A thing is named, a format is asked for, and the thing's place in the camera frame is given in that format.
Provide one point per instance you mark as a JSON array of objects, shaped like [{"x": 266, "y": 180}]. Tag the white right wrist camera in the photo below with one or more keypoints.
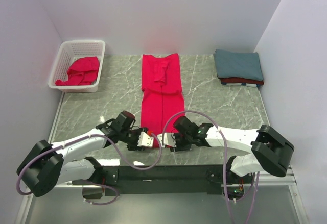
[{"x": 167, "y": 140}]

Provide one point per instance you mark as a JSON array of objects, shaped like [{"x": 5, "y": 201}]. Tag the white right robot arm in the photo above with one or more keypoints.
[{"x": 266, "y": 149}]

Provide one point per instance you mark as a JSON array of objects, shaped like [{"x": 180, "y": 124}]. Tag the white plastic laundry basket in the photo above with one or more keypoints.
[{"x": 69, "y": 52}]

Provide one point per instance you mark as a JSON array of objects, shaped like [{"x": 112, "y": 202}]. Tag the red t-shirt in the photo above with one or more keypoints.
[
  {"x": 241, "y": 82},
  {"x": 84, "y": 71},
  {"x": 162, "y": 92}
]

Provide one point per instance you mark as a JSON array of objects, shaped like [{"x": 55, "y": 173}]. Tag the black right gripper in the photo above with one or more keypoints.
[{"x": 179, "y": 147}]

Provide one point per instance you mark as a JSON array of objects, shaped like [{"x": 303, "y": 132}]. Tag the folded teal t-shirt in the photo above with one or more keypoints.
[{"x": 237, "y": 65}]

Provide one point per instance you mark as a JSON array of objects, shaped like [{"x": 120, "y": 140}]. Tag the red t-shirt in basket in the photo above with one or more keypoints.
[{"x": 84, "y": 71}]

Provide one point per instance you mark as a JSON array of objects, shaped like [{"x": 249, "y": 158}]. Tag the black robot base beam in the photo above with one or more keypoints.
[{"x": 164, "y": 179}]

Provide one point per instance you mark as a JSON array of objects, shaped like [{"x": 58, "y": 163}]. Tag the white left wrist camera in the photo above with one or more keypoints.
[{"x": 145, "y": 140}]

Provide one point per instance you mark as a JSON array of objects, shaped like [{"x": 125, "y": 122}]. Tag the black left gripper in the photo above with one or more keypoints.
[{"x": 134, "y": 146}]

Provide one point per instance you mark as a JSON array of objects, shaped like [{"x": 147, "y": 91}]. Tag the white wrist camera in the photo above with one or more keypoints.
[
  {"x": 145, "y": 140},
  {"x": 167, "y": 140}
]

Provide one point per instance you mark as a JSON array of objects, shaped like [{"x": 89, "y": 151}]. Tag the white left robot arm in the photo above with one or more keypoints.
[{"x": 50, "y": 164}]

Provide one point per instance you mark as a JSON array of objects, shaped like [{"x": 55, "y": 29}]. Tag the folded red t-shirt in stack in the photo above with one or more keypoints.
[{"x": 241, "y": 82}]

